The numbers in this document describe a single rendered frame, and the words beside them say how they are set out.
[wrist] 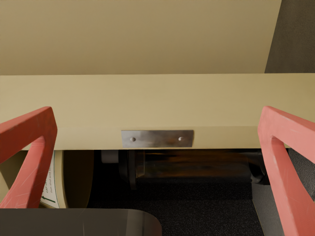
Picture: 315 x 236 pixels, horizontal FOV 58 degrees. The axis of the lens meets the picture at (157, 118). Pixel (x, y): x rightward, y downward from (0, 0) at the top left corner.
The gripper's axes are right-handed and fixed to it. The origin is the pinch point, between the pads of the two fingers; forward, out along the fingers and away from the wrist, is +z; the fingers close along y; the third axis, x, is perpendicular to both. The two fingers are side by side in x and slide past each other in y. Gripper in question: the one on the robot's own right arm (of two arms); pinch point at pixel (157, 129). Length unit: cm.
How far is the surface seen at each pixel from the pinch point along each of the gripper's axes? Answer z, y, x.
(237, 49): 55, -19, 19
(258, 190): 24.5, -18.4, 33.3
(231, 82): 20.6, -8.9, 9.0
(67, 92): 18.6, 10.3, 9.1
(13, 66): 55, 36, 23
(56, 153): 16.3, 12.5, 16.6
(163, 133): 11.9, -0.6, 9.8
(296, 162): 17.2, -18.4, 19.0
